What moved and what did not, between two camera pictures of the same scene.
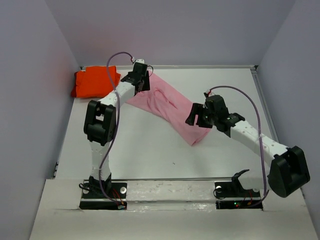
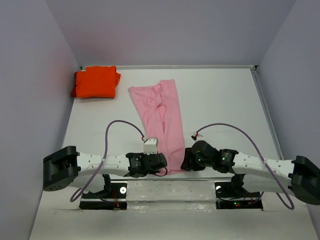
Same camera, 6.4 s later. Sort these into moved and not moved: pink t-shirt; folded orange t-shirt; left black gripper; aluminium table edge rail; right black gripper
Moved: left black gripper; pink t-shirt; right black gripper
Not moved: folded orange t-shirt; aluminium table edge rail
